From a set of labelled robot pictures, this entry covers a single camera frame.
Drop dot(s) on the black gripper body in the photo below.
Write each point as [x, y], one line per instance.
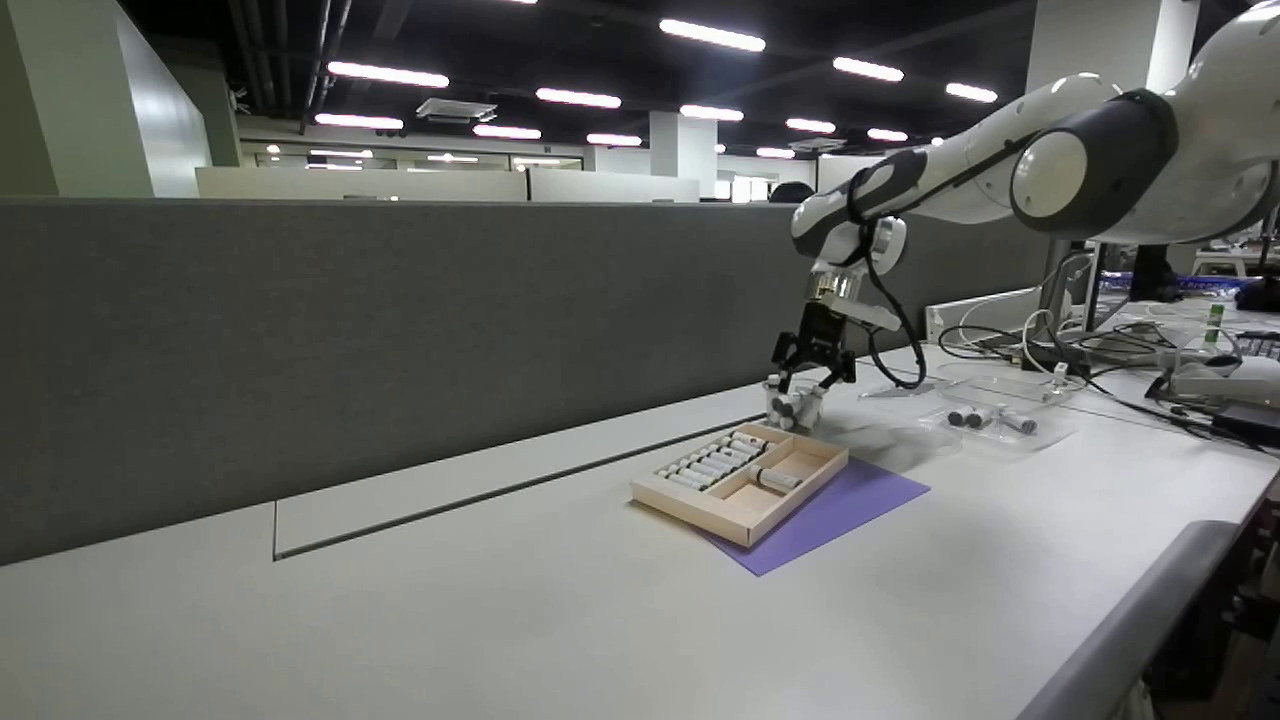
[826, 343]

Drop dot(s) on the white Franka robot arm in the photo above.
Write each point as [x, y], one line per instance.
[1135, 163]

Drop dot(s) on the wooden compartment tray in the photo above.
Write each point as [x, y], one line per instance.
[744, 512]

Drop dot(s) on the small green capped bottle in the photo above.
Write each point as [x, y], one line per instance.
[1216, 324]

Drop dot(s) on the small white vial black cap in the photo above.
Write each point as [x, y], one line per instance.
[672, 475]
[687, 467]
[714, 457]
[727, 448]
[700, 462]

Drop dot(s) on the purple paper mat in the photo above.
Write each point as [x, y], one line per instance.
[852, 507]

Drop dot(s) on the small dark vial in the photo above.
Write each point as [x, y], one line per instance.
[1020, 424]
[961, 419]
[980, 419]

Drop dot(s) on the white power strip box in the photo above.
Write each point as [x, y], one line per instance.
[972, 314]

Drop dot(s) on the grey fabric desk partition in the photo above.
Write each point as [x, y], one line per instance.
[972, 273]
[403, 333]

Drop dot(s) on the ceiling strip light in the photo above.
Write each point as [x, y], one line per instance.
[972, 93]
[868, 68]
[613, 136]
[506, 135]
[714, 32]
[361, 121]
[714, 114]
[385, 72]
[578, 98]

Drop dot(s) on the grey computer monitor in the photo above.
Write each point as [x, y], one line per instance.
[1073, 286]

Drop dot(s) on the grey desktop device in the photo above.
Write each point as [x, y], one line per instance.
[1224, 392]

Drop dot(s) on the white building column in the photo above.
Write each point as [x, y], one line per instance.
[1102, 40]

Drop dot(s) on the white low cabinet row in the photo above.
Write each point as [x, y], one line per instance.
[403, 184]

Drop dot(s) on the green square building column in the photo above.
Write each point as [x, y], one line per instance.
[82, 93]

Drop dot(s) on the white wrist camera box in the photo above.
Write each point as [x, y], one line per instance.
[860, 307]

